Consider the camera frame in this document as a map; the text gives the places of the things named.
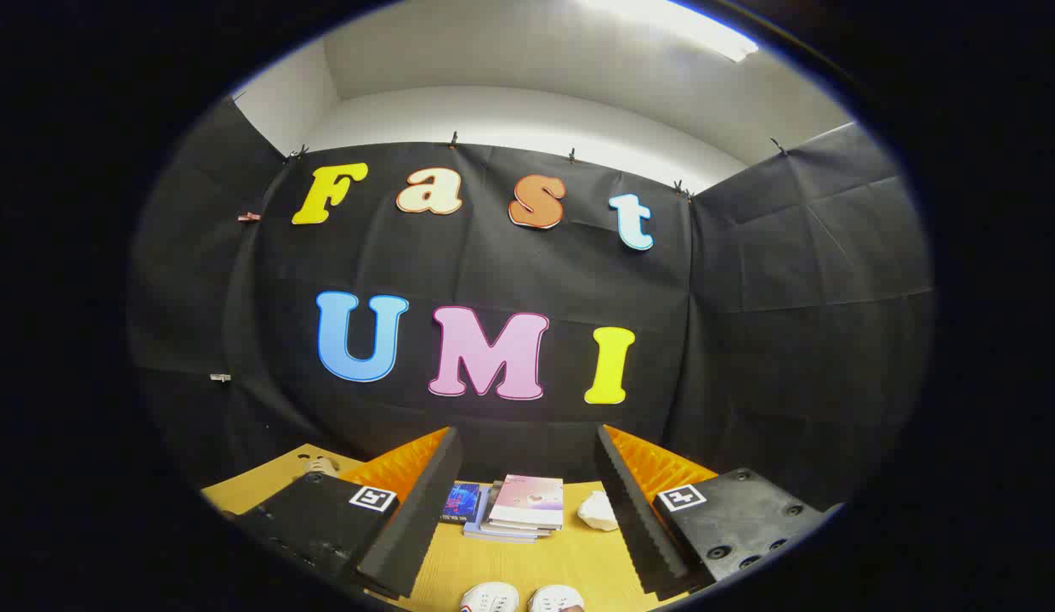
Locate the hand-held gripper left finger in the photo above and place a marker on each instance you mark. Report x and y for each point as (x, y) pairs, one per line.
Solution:
(425, 518)

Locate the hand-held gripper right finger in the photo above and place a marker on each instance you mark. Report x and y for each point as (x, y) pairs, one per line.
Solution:
(633, 518)

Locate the white canvas shoe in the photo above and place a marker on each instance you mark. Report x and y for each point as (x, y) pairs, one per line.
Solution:
(554, 599)
(490, 598)

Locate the white crumpled cloth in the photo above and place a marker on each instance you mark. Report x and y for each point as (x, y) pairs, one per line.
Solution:
(597, 511)

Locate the blue cover book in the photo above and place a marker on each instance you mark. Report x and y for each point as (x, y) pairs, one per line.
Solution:
(461, 501)

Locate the light blue book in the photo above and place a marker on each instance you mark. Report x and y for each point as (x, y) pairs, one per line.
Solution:
(493, 535)

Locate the beige plush toy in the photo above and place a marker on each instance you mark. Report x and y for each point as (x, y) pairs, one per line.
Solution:
(320, 465)

